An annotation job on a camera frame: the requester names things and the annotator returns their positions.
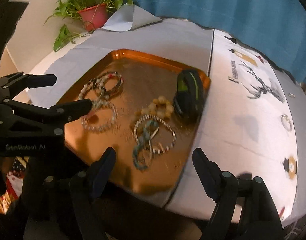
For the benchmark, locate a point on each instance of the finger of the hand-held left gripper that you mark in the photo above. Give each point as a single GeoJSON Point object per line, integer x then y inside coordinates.
{"type": "Point", "coordinates": [40, 80]}
{"type": "Point", "coordinates": [75, 107]}

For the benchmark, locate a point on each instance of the red patterned cloth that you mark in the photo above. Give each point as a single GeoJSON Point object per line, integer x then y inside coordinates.
{"type": "Point", "coordinates": [11, 182]}

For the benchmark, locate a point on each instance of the printed white grey tablecloth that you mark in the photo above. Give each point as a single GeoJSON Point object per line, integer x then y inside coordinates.
{"type": "Point", "coordinates": [230, 135]}

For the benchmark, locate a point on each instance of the blue curtain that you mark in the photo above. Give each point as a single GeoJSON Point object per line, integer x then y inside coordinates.
{"type": "Point", "coordinates": [218, 2]}

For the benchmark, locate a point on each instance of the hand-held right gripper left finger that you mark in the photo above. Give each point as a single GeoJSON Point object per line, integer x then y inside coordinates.
{"type": "Point", "coordinates": [103, 177]}

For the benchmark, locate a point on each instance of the orange tray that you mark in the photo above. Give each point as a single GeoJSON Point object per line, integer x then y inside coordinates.
{"type": "Point", "coordinates": [143, 80]}

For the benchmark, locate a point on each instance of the green potted plant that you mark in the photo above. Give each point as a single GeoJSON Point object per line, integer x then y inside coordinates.
{"type": "Point", "coordinates": [93, 15]}

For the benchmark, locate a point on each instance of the black green bangle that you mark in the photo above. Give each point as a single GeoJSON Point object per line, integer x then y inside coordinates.
{"type": "Point", "coordinates": [190, 100]}

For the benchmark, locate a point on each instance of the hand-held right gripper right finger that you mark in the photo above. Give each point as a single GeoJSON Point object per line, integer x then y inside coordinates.
{"type": "Point", "coordinates": [205, 177]}

